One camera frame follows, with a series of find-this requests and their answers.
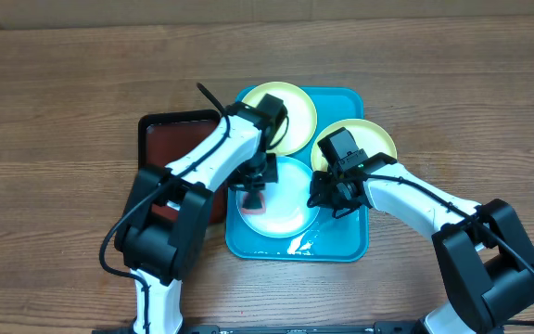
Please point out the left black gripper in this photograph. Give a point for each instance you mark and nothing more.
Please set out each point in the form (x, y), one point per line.
(237, 183)

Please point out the black tray with red water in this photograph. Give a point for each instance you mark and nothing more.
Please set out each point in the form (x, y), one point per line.
(167, 137)

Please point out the teal plastic tray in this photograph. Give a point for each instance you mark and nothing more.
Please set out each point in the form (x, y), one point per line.
(327, 239)

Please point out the green hourglass sponge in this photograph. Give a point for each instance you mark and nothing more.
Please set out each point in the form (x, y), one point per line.
(252, 203)

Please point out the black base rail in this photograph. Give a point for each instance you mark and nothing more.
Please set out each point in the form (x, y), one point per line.
(380, 327)

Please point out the yellow-green plate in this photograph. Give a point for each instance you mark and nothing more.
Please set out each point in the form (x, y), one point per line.
(301, 113)
(367, 135)

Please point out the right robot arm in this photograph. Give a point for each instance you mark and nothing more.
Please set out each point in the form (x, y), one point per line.
(485, 256)

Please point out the yellow-green plate top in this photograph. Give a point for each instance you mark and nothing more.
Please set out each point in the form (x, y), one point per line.
(301, 113)

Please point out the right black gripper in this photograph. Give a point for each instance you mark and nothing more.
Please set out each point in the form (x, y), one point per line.
(319, 196)

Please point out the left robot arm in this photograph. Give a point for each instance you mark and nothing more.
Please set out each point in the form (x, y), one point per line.
(163, 225)

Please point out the light blue plate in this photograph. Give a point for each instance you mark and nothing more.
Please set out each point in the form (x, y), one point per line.
(284, 211)

